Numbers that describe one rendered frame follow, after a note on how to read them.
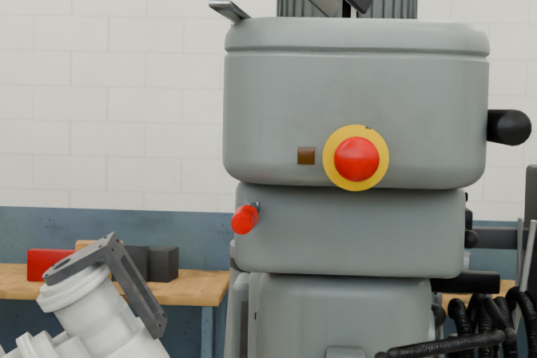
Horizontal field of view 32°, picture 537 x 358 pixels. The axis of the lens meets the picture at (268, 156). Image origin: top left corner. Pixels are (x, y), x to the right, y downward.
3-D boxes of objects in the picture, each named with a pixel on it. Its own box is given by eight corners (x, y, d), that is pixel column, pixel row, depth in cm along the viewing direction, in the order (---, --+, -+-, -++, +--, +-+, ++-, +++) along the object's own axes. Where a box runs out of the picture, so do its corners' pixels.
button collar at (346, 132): (387, 192, 84) (390, 125, 84) (321, 190, 85) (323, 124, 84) (386, 190, 86) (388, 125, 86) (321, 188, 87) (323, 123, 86)
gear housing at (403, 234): (468, 281, 96) (471, 184, 95) (231, 273, 97) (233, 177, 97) (430, 236, 129) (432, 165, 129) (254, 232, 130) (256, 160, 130)
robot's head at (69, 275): (77, 387, 73) (161, 344, 72) (17, 296, 71) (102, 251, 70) (92, 352, 79) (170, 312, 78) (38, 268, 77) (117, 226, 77)
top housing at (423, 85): (496, 192, 86) (503, 17, 85) (213, 184, 87) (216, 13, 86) (434, 163, 133) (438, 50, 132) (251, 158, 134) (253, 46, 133)
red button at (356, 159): (379, 183, 81) (380, 137, 81) (333, 182, 81) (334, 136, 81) (377, 180, 85) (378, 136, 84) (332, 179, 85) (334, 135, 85)
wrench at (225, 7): (241, 7, 81) (241, -2, 81) (196, 7, 82) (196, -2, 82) (269, 31, 105) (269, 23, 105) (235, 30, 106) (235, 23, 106)
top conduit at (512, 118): (531, 146, 88) (533, 109, 88) (487, 145, 88) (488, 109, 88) (460, 133, 133) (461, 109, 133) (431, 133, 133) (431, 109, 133)
